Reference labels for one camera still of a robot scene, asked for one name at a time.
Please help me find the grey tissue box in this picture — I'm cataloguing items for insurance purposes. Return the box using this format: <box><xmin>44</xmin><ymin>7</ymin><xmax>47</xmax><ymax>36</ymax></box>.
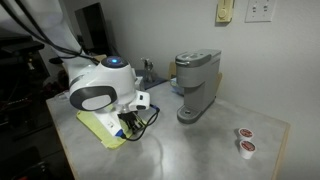
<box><xmin>132</xmin><ymin>75</ymin><xmax>146</xmax><ymax>93</ymax></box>

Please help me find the metal jar with tools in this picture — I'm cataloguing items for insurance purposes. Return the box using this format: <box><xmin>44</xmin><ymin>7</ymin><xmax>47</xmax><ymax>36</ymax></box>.
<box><xmin>140</xmin><ymin>57</ymin><xmax>155</xmax><ymax>84</ymax></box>

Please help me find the small round grey base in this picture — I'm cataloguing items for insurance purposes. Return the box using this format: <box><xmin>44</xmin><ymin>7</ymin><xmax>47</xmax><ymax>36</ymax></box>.
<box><xmin>55</xmin><ymin>92</ymin><xmax>72</xmax><ymax>102</ymax></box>

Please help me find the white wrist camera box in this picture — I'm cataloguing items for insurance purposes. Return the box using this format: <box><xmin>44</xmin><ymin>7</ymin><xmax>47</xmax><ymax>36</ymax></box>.
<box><xmin>93</xmin><ymin>111</ymin><xmax>125</xmax><ymax>139</ymax></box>

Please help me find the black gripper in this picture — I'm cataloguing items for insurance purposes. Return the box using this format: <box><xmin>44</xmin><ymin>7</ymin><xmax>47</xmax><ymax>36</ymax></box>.
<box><xmin>116</xmin><ymin>111</ymin><xmax>147</xmax><ymax>135</ymax></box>

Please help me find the box of blue face masks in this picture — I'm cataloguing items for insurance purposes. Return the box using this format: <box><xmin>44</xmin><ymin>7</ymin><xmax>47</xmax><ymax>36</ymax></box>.
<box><xmin>169</xmin><ymin>76</ymin><xmax>185</xmax><ymax>98</ymax></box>

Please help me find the dark blue cloth mat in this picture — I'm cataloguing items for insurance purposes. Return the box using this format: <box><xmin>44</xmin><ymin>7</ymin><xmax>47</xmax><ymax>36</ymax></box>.
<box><xmin>134</xmin><ymin>68</ymin><xmax>168</xmax><ymax>91</ymax></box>

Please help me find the light wooden frame furniture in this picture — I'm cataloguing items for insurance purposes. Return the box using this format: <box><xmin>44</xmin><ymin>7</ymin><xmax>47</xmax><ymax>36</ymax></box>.
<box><xmin>89</xmin><ymin>54</ymin><xmax>108</xmax><ymax>63</ymax></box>

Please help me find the grey pod coffee machine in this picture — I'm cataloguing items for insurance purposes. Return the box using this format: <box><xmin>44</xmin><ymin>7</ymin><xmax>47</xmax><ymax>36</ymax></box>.
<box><xmin>174</xmin><ymin>48</ymin><xmax>223</xmax><ymax>125</ymax></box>

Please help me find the black camera cable blue plug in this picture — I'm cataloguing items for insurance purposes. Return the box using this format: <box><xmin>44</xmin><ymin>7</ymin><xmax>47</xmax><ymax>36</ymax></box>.
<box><xmin>114</xmin><ymin>103</ymin><xmax>161</xmax><ymax>142</ymax></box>

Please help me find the white light switch plate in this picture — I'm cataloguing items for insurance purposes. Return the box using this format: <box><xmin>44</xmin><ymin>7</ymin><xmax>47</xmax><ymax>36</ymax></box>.
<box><xmin>244</xmin><ymin>0</ymin><xmax>278</xmax><ymax>24</ymax></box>

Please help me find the white coffee pod red lid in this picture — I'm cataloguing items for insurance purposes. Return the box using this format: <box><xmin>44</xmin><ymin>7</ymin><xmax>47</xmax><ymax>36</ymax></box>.
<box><xmin>237</xmin><ymin>127</ymin><xmax>255</xmax><ymax>141</ymax></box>
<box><xmin>238</xmin><ymin>139</ymin><xmax>258</xmax><ymax>161</ymax></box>

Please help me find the yellow-green microfibre towel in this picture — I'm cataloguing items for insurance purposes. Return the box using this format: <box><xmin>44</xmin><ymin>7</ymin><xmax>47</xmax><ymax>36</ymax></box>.
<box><xmin>76</xmin><ymin>106</ymin><xmax>148</xmax><ymax>150</ymax></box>

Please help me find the black equipment cart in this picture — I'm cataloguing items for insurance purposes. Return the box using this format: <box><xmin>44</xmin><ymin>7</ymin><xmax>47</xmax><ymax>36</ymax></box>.
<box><xmin>0</xmin><ymin>34</ymin><xmax>47</xmax><ymax>134</ymax></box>

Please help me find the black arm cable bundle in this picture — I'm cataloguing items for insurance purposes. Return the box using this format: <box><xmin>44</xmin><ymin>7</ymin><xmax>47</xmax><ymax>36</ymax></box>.
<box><xmin>0</xmin><ymin>0</ymin><xmax>101</xmax><ymax>63</ymax></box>

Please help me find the beige wall thermostat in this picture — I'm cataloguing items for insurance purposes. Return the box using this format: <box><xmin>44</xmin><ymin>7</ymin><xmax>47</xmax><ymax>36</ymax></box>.
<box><xmin>215</xmin><ymin>0</ymin><xmax>236</xmax><ymax>24</ymax></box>

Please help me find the black monitor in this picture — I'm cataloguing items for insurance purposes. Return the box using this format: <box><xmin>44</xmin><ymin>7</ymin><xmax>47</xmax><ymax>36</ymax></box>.
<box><xmin>74</xmin><ymin>2</ymin><xmax>113</xmax><ymax>56</ymax></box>

